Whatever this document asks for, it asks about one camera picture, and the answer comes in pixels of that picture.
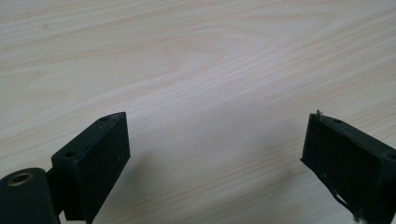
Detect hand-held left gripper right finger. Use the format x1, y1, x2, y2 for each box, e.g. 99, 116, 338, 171
300, 109, 396, 224

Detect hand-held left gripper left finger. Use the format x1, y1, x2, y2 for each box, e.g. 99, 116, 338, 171
50, 111, 132, 224

